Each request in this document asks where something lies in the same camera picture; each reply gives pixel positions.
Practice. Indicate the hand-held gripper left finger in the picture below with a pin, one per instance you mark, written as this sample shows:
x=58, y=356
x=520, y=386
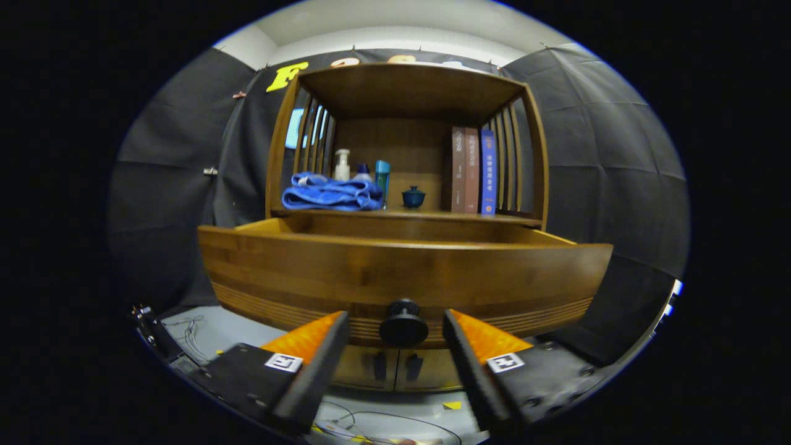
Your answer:
x=312, y=377

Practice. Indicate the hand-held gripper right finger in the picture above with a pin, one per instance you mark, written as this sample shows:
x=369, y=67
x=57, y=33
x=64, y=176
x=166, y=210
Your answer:
x=473, y=377

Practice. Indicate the wooden drawer with black knob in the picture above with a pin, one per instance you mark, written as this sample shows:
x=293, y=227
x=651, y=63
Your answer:
x=371, y=272

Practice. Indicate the wooden cabinet door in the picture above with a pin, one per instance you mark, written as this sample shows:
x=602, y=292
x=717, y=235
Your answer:
x=355, y=371
x=435, y=371

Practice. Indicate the wooden countertop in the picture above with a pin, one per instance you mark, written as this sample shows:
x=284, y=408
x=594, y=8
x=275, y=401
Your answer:
x=426, y=215

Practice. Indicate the wooden cabinet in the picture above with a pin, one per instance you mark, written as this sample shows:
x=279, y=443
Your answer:
x=401, y=93

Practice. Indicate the yellow tape piece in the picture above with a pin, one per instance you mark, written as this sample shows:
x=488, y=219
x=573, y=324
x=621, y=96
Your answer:
x=452, y=405

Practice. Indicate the blue folded towel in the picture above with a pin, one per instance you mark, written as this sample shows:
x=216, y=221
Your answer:
x=327, y=194

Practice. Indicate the blue lidded teacup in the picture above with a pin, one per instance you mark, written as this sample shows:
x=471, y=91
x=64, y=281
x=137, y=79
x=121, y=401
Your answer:
x=413, y=198

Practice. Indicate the blue book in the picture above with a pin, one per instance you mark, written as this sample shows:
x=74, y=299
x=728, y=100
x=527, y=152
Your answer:
x=488, y=173

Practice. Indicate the reddish brown book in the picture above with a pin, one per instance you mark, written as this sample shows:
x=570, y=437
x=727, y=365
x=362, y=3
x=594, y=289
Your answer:
x=472, y=170

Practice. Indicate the white bottle with blue cap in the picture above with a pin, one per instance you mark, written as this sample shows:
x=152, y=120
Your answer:
x=363, y=175

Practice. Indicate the white pump bottle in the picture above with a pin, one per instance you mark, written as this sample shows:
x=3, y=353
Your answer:
x=342, y=170

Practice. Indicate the teal slim bottle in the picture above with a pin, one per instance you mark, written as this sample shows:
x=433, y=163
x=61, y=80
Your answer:
x=382, y=176

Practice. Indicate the black backdrop cloth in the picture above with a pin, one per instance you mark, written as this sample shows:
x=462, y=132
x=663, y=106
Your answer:
x=618, y=154

